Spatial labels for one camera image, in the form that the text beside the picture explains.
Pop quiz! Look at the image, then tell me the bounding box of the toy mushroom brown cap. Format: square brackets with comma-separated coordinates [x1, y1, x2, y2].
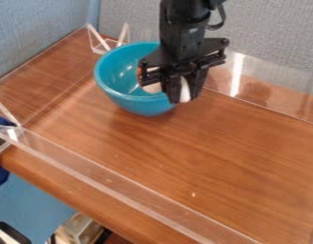
[135, 66, 193, 103]

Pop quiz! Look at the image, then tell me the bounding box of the black object at bottom left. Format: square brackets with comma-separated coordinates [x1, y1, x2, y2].
[0, 222, 32, 244]

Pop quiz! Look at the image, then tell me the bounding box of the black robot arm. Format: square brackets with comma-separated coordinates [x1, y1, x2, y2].
[139, 0, 229, 104]

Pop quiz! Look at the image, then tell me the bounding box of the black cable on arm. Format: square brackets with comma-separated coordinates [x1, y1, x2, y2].
[205, 3, 228, 31]

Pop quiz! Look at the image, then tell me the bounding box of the blue plastic bowl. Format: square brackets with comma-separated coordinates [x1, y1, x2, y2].
[94, 42, 176, 116]

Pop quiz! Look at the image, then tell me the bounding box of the clear acrylic table barrier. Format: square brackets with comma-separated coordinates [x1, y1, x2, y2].
[0, 30, 313, 244]

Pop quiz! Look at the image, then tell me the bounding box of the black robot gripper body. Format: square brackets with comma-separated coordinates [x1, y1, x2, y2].
[139, 6, 229, 86]

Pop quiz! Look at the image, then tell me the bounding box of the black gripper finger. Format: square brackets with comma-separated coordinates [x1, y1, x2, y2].
[162, 75, 182, 104]
[186, 67, 209, 99]

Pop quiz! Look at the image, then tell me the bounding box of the grey box under table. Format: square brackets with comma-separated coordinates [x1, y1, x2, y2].
[44, 213, 104, 244]

